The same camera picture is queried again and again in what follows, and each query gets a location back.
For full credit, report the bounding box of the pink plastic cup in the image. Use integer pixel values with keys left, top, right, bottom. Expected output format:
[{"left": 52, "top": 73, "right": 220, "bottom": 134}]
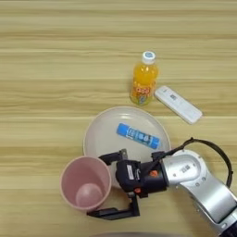
[{"left": 59, "top": 155, "right": 113, "bottom": 213}]

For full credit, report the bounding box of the blue tube white print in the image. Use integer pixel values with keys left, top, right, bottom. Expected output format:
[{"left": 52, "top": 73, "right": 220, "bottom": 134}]
[{"left": 116, "top": 122, "right": 162, "bottom": 151}]

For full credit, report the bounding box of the white oblong plastic device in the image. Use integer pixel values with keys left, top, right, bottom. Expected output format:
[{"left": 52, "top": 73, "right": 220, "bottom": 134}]
[{"left": 154, "top": 84, "right": 204, "bottom": 126}]

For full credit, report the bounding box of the beige round plate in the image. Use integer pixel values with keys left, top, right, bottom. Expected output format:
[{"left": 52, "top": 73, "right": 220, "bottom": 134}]
[{"left": 82, "top": 106, "right": 172, "bottom": 190}]

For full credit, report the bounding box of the orange juice bottle white cap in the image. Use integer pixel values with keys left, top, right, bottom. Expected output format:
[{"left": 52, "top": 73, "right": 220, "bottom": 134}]
[{"left": 129, "top": 50, "right": 160, "bottom": 107}]

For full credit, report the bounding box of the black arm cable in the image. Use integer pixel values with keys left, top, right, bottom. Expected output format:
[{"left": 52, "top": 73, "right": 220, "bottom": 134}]
[{"left": 145, "top": 137, "right": 233, "bottom": 189}]

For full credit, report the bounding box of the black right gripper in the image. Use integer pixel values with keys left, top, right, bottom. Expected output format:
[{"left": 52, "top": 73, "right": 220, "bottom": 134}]
[{"left": 86, "top": 148, "right": 170, "bottom": 221}]

